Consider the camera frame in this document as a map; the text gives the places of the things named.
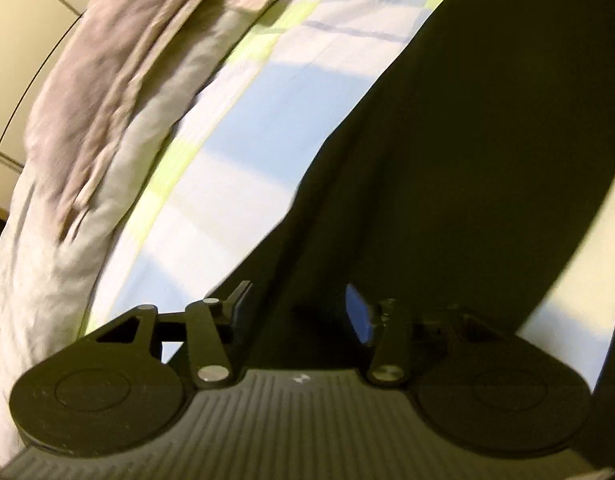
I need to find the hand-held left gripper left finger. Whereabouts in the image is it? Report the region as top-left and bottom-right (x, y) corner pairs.
(81, 280), (253, 391)

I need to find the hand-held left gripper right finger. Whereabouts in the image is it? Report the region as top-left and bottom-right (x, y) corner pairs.
(345, 284), (519, 388)

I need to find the black garment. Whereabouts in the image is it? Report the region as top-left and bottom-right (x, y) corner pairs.
(207, 0), (615, 376)

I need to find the striped grey quilt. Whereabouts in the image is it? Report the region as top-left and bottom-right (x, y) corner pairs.
(0, 5), (258, 461)

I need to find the checkered bed sheet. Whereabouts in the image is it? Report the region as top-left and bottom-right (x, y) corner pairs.
(80, 0), (615, 396)

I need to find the pink blanket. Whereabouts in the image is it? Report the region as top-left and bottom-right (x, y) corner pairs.
(23, 0), (248, 243)

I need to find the cream wardrobe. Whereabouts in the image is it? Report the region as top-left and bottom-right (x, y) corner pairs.
(0, 0), (114, 168)

